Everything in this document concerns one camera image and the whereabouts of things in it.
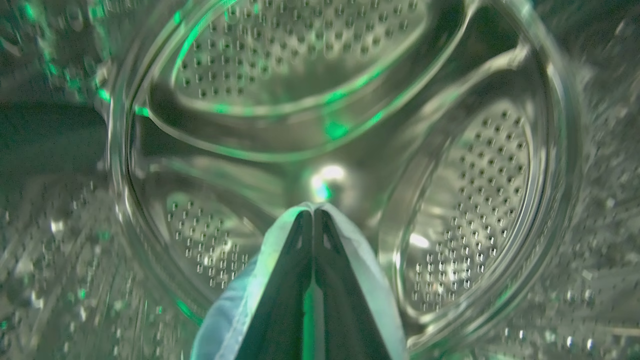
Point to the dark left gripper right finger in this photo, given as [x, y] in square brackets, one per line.
[345, 310]

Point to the blue cartoon print garment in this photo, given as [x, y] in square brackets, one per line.
[225, 320]

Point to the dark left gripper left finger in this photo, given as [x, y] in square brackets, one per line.
[280, 310]

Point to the perforated steel washer drum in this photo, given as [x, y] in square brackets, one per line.
[300, 50]

